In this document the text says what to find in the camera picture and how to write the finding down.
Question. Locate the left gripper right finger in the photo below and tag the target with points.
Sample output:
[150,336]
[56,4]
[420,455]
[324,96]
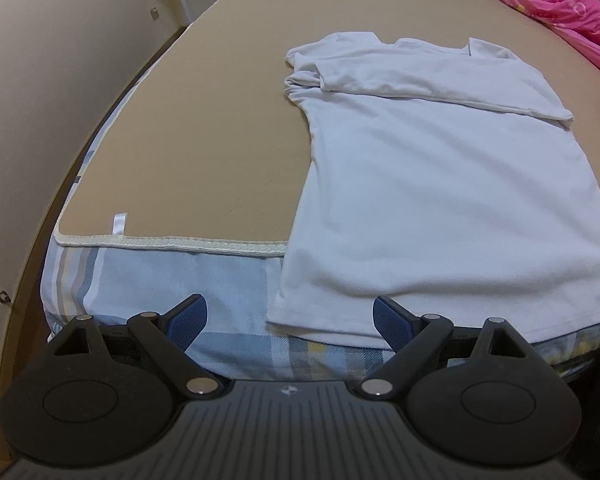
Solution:
[483,395]

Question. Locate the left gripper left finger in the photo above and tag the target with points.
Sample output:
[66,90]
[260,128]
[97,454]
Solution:
[97,394]

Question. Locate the white t-shirt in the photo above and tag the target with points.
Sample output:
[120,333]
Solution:
[446,179]

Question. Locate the white mat label tag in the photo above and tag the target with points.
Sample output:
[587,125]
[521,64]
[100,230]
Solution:
[118,224]

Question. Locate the beige bed mat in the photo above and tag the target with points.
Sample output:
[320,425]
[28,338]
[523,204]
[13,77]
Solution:
[208,155]

